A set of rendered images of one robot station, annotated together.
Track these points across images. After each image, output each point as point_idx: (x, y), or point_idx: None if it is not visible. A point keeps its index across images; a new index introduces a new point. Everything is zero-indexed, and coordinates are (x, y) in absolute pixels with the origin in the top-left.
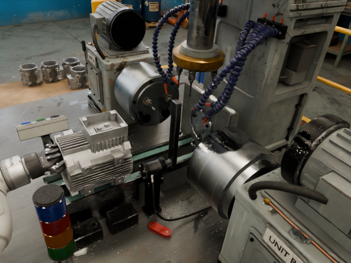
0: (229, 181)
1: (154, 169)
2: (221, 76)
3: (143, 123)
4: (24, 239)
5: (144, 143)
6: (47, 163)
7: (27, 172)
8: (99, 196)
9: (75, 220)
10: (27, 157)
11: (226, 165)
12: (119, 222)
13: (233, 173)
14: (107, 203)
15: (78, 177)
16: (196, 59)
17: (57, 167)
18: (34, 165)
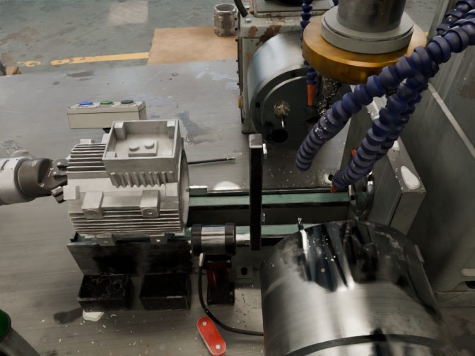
0: (288, 353)
1: (209, 246)
2: (333, 117)
3: (274, 142)
4: (47, 263)
5: (281, 171)
6: (50, 181)
7: (21, 188)
8: (136, 248)
9: (103, 267)
10: (26, 164)
11: (301, 316)
12: (153, 299)
13: (302, 342)
14: (152, 260)
15: (83, 217)
16: (338, 54)
17: (53, 194)
18: (30, 179)
